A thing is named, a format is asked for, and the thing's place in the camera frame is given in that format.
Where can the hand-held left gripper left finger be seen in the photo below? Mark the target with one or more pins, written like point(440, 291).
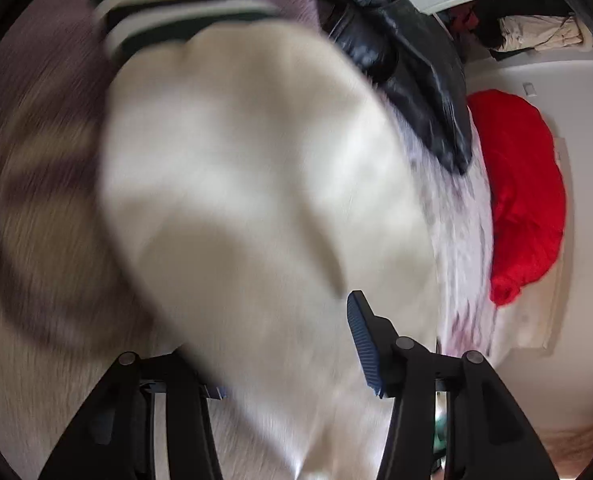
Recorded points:
point(189, 405)

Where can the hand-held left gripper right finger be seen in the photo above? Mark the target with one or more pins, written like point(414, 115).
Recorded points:
point(362, 340)

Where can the green cream varsity jacket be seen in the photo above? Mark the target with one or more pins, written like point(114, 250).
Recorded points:
point(251, 185)

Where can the pile of clothes in wardrobe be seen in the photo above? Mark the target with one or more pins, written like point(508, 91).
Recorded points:
point(531, 32)

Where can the red garment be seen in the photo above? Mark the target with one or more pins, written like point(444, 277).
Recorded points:
point(521, 185)

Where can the purple patterned fleece blanket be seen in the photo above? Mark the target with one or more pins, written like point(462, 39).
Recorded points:
point(41, 185)

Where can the black leather jacket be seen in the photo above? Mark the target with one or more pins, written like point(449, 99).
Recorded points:
point(406, 60)

